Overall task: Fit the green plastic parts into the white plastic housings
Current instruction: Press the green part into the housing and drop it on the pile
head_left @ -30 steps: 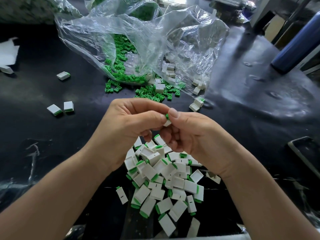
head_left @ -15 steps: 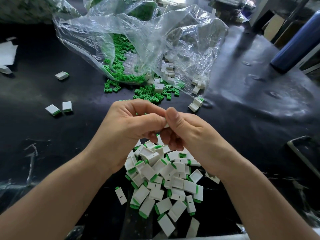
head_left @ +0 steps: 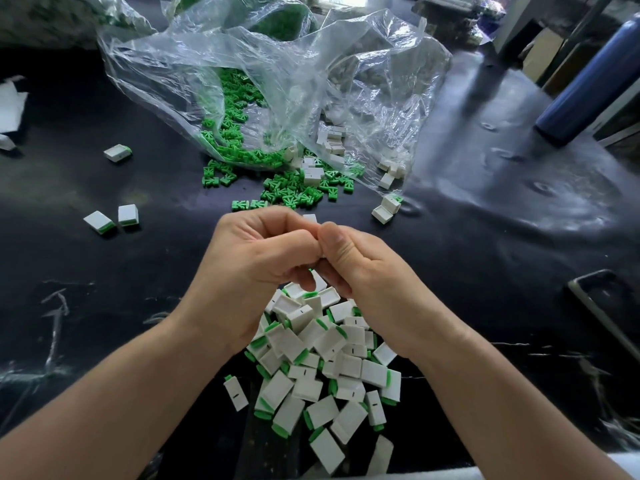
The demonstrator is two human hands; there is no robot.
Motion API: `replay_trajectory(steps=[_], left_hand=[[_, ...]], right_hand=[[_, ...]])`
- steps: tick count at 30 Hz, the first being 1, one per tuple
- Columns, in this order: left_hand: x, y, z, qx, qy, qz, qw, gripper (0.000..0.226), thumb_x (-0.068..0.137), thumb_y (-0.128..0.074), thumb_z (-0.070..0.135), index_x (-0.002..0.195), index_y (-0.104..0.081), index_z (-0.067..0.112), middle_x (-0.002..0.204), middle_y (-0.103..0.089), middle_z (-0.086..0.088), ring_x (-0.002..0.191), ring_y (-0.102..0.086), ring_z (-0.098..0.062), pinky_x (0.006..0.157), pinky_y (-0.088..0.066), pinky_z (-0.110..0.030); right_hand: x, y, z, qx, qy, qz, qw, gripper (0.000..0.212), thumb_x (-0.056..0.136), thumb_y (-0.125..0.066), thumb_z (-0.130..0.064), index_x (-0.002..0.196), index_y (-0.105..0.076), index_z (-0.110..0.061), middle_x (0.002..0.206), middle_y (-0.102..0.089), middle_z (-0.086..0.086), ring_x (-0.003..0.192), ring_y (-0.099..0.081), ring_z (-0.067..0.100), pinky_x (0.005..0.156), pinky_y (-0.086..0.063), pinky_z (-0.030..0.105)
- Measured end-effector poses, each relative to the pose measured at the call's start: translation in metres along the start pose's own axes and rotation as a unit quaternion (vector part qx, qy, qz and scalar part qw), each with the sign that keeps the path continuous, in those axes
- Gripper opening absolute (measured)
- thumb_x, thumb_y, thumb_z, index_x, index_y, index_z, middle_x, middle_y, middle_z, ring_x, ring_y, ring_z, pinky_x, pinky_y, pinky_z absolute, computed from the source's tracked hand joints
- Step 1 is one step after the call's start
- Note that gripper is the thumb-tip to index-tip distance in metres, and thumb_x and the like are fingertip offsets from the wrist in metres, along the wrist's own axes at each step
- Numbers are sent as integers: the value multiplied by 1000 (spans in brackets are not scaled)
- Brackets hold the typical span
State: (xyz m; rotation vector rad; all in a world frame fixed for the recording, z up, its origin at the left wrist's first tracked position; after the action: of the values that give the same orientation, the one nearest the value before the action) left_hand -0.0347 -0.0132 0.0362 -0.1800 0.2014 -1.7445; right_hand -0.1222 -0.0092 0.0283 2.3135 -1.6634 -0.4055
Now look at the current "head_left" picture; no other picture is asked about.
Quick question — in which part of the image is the person's right hand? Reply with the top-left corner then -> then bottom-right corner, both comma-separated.
315,221 -> 463,358

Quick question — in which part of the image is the person's left hand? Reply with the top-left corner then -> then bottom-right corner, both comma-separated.
172,205 -> 326,356

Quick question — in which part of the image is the pile of assembled white-green pieces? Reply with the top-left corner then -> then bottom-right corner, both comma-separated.
243,273 -> 403,476

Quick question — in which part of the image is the pile of green clips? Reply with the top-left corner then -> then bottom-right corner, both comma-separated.
198,67 -> 406,212

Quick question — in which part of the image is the heap of white caps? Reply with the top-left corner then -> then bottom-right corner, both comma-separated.
300,119 -> 406,226

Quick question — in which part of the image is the person's right forearm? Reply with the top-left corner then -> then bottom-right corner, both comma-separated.
418,319 -> 633,480

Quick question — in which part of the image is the person's left forearm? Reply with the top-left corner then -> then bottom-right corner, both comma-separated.
0,317 -> 226,480

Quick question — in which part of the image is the clear plastic bag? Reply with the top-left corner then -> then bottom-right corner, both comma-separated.
97,0 -> 453,184

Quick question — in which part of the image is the black smartphone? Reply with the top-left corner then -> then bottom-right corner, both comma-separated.
568,269 -> 640,361

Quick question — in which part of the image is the plastic bag full of green pieces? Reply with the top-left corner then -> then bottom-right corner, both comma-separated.
165,0 -> 313,41

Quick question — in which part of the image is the brown cardboard box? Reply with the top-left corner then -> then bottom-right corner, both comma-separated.
522,27 -> 569,84

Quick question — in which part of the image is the grey machine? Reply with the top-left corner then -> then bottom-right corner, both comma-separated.
415,0 -> 501,38

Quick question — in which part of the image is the blue cylinder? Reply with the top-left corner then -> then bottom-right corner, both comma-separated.
535,17 -> 640,148

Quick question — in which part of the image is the white paper sheet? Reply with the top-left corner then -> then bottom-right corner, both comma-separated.
0,79 -> 29,134

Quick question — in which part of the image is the large bag of assembled pieces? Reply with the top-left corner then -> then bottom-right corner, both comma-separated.
0,0 -> 156,48

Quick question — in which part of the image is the white metal frame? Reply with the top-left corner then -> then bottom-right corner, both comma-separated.
492,0 -> 640,81

